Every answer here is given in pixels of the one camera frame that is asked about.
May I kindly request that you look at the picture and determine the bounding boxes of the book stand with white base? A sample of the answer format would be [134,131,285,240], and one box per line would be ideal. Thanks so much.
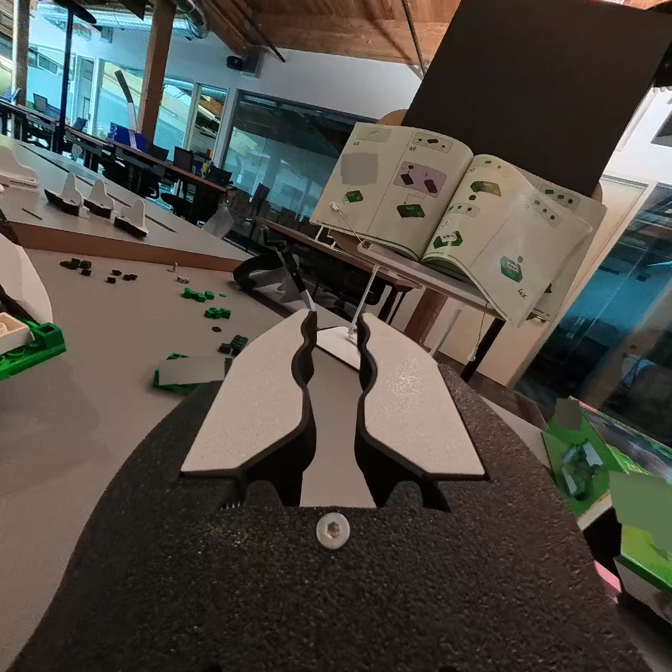
[314,109,604,369]

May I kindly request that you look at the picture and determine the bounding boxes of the open lego instruction booklet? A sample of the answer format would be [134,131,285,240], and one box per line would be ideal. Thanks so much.
[310,122,607,327]

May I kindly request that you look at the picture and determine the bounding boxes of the spare hand-held gripper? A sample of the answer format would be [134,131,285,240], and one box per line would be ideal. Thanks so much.
[232,244,318,316]

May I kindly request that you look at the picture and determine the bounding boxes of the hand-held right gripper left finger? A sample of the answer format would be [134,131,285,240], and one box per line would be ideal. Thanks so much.
[180,309,319,478]

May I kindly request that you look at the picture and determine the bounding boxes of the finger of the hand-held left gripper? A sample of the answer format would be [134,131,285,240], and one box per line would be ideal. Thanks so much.
[0,233,54,324]

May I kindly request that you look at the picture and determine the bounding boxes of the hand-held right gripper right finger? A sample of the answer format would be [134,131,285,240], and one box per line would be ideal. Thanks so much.
[355,313,486,481]

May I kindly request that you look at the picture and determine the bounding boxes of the pink lego pig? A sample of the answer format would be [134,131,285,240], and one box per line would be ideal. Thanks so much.
[593,562,624,604]

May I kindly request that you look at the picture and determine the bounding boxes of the black office chair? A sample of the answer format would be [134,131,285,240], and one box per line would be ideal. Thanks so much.
[160,147,233,212]

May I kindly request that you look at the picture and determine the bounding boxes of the opened green lego box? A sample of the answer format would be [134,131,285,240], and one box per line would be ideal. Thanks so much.
[613,472,672,596]

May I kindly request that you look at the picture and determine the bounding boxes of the green lego assembly white brick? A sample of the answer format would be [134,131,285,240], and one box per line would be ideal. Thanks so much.
[152,353,233,396]

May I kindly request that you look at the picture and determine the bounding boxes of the scattered bright green lego pieces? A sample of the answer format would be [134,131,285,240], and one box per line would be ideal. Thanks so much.
[183,288,232,320]

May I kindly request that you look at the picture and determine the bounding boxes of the scattered dark green lego pieces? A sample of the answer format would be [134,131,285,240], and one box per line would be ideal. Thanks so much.
[59,257,249,358]

